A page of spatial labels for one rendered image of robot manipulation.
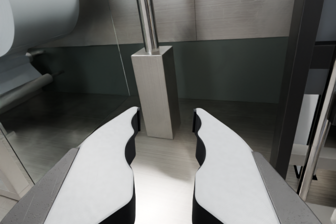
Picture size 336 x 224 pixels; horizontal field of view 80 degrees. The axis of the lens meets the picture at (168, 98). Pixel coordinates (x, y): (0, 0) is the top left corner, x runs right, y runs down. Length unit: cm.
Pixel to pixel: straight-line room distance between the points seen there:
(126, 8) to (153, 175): 59
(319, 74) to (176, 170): 38
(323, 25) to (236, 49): 47
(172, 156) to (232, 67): 39
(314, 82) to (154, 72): 35
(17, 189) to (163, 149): 36
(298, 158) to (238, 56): 46
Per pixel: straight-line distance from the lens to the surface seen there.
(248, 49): 75
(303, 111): 54
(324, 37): 32
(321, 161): 39
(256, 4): 73
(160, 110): 59
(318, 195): 56
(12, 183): 61
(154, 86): 56
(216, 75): 79
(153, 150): 62
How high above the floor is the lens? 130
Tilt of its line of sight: 27 degrees down
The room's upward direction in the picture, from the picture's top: 8 degrees counter-clockwise
